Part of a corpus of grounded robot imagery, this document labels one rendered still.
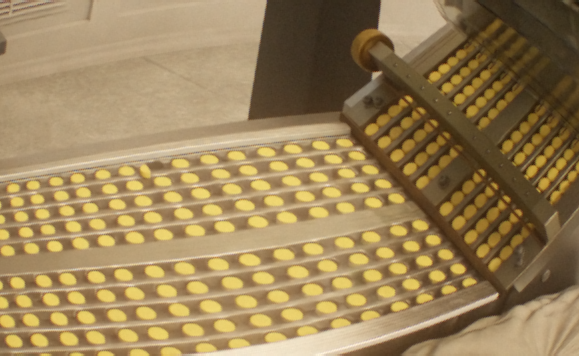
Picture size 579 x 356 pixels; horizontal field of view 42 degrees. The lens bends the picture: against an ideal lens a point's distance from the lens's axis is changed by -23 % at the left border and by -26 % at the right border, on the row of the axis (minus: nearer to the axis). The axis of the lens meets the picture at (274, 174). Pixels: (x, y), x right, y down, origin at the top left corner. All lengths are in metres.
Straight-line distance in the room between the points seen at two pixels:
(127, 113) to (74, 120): 0.19
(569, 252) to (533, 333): 0.10
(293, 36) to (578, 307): 0.87
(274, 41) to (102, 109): 1.46
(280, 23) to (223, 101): 1.51
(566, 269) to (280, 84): 0.85
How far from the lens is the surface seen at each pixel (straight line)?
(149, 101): 2.78
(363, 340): 0.46
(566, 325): 0.48
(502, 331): 0.45
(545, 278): 0.53
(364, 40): 0.66
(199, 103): 2.78
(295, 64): 1.29
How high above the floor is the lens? 1.25
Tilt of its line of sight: 30 degrees down
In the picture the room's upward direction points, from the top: 9 degrees clockwise
